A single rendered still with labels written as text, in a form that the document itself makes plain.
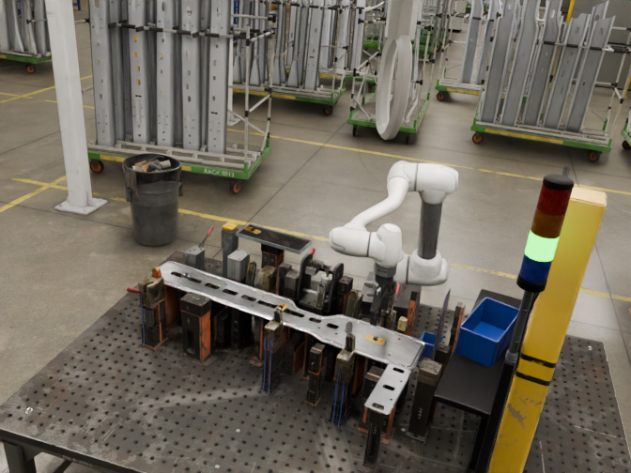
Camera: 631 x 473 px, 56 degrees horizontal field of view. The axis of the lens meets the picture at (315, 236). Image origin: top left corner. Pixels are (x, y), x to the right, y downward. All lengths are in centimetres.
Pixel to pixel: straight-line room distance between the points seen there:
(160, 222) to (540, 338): 405
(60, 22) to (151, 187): 162
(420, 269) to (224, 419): 126
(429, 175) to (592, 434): 133
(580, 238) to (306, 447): 142
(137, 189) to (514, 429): 390
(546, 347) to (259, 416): 132
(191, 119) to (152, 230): 187
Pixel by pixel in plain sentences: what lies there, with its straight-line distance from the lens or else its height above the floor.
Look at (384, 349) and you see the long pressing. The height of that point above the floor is 100.
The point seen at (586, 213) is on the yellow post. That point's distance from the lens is 165.
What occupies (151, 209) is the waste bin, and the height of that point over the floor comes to 37.
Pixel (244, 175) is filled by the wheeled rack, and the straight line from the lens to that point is 639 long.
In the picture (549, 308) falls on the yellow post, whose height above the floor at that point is 168.
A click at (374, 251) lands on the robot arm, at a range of 236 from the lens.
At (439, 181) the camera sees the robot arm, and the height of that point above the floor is 158.
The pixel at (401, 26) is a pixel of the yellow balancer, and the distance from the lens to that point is 37.
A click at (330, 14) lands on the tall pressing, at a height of 130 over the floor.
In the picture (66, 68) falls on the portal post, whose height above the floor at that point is 136.
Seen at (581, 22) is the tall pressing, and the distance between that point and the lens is 940.
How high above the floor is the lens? 253
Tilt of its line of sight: 26 degrees down
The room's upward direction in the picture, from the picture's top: 5 degrees clockwise
